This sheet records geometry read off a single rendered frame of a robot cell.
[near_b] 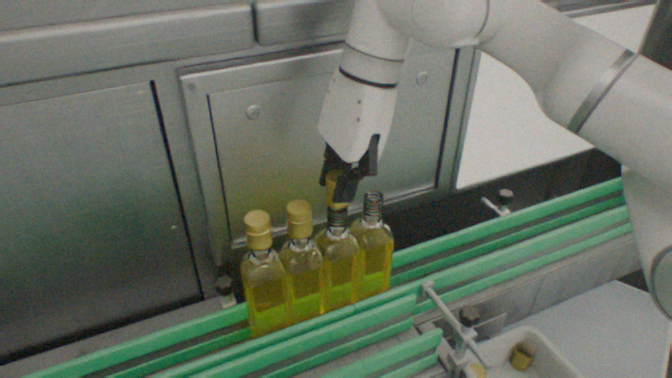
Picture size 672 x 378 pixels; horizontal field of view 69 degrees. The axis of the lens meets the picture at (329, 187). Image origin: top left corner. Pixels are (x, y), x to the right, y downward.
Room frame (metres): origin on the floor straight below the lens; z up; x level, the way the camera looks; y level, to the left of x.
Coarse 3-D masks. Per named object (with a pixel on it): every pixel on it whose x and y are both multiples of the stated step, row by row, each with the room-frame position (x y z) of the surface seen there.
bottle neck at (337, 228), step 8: (328, 208) 0.53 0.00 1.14; (344, 208) 0.53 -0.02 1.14; (328, 216) 0.53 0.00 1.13; (336, 216) 0.52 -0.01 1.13; (344, 216) 0.53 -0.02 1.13; (328, 224) 0.53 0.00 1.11; (336, 224) 0.52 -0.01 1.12; (344, 224) 0.53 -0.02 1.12; (328, 232) 0.53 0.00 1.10; (336, 232) 0.52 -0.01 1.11; (344, 232) 0.53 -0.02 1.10
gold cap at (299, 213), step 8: (296, 200) 0.53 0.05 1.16; (288, 208) 0.51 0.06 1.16; (296, 208) 0.51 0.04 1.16; (304, 208) 0.51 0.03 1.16; (288, 216) 0.50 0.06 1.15; (296, 216) 0.50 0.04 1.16; (304, 216) 0.50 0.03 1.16; (288, 224) 0.50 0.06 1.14; (296, 224) 0.50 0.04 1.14; (304, 224) 0.50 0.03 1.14; (288, 232) 0.50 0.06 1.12; (296, 232) 0.50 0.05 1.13; (304, 232) 0.50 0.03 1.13
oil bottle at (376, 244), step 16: (352, 224) 0.57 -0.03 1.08; (384, 224) 0.56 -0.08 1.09; (368, 240) 0.53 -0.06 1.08; (384, 240) 0.54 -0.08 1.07; (368, 256) 0.53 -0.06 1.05; (384, 256) 0.54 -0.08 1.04; (368, 272) 0.53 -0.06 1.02; (384, 272) 0.54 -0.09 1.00; (368, 288) 0.53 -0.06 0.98; (384, 288) 0.54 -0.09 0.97
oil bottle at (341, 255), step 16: (320, 240) 0.53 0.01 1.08; (336, 240) 0.52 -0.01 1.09; (352, 240) 0.53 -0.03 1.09; (336, 256) 0.51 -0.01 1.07; (352, 256) 0.52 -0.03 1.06; (336, 272) 0.51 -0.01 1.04; (352, 272) 0.52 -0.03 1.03; (336, 288) 0.51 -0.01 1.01; (352, 288) 0.52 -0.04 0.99; (336, 304) 0.51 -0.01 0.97; (352, 304) 0.52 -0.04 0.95
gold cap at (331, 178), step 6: (330, 174) 0.54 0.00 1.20; (336, 174) 0.54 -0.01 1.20; (330, 180) 0.53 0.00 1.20; (336, 180) 0.53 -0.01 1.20; (330, 186) 0.53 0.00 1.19; (330, 192) 0.53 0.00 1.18; (330, 198) 0.53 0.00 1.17; (330, 204) 0.52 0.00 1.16; (336, 204) 0.52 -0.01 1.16; (342, 204) 0.52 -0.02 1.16; (348, 204) 0.53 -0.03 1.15
